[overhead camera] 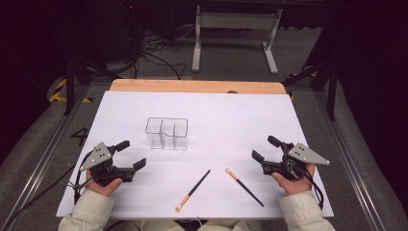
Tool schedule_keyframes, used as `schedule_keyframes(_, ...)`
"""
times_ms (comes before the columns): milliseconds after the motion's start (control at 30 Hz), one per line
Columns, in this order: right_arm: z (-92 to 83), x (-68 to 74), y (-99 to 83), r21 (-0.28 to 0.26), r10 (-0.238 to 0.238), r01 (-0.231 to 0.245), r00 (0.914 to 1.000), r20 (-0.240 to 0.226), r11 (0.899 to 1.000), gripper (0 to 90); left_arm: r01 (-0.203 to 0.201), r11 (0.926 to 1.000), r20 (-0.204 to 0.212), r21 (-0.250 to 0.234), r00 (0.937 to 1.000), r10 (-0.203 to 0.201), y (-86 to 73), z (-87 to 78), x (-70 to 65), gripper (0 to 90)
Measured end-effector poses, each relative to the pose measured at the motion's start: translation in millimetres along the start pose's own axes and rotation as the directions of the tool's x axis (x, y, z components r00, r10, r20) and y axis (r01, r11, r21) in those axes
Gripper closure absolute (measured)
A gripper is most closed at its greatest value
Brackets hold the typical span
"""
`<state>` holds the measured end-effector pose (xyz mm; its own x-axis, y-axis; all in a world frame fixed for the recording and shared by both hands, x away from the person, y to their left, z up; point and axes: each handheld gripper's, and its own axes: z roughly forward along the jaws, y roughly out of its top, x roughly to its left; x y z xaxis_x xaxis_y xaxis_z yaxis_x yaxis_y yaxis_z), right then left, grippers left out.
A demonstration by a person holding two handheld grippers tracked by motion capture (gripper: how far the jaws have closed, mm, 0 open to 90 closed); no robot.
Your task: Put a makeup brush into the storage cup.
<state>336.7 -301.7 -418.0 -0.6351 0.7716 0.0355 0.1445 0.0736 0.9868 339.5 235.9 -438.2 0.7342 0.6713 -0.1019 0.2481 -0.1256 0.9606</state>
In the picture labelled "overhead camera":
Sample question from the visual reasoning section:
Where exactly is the aluminium floor rail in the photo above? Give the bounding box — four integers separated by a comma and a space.
0, 84, 92, 230
313, 90, 388, 231

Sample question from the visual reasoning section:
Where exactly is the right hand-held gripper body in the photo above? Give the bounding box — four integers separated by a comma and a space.
261, 141, 331, 181

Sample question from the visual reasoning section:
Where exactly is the bundle of floor cables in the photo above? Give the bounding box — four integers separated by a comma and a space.
105, 24, 197, 81

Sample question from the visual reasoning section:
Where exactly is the white paper sheet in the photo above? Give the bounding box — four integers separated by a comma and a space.
55, 90, 335, 221

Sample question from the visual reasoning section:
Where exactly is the dark curtain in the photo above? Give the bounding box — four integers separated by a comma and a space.
302, 0, 408, 216

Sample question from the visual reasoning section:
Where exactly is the person's left hand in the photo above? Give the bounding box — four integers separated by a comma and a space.
86, 169, 124, 197

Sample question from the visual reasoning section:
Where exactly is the black tripod stand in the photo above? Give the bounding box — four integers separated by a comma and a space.
62, 52, 123, 116
281, 57, 339, 122

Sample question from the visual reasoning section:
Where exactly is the person's right hand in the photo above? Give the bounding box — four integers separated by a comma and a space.
270, 163, 318, 197

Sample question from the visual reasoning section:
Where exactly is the white metal stand frame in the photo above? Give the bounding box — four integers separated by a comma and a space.
191, 4, 284, 76

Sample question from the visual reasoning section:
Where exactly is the right hand-held gripper cable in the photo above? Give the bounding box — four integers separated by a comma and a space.
300, 166, 325, 211

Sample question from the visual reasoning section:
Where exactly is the clear plastic organizer box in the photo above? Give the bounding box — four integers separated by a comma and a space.
144, 116, 190, 151

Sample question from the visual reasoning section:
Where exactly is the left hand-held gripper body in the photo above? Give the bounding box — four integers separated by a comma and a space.
79, 141, 138, 188

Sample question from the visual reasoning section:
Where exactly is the black makeup brush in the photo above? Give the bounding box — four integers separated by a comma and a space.
174, 168, 212, 212
224, 167, 266, 208

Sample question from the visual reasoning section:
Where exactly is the hand-held gripper cable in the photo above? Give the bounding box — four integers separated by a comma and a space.
300, 166, 325, 211
0, 149, 94, 231

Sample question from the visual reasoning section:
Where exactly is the left hand-held gripper cable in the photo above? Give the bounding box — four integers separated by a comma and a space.
0, 149, 94, 231

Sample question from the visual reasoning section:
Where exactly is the yellow black floor tape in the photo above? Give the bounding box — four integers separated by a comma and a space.
47, 78, 94, 104

